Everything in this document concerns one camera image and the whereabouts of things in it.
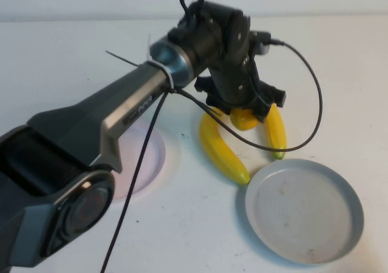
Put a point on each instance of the pink round plate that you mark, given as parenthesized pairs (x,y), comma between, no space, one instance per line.
(151,157)

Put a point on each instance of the black zip tie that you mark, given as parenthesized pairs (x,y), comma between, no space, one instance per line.
(121,59)

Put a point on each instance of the white zip tie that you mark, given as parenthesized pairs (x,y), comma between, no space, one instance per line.
(168,76)

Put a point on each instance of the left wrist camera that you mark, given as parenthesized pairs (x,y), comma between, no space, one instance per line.
(260,42)

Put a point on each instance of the orange-yellow toy mango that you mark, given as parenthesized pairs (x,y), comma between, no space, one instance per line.
(242,121)

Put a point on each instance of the grey round plate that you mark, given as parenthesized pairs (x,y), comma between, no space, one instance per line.
(303,212)

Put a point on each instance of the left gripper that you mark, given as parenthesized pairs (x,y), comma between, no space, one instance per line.
(236,85)

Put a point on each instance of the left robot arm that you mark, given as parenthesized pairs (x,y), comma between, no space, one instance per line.
(75,127)

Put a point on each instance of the yellow toy banana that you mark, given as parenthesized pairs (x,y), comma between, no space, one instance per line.
(221,154)
(277,133)

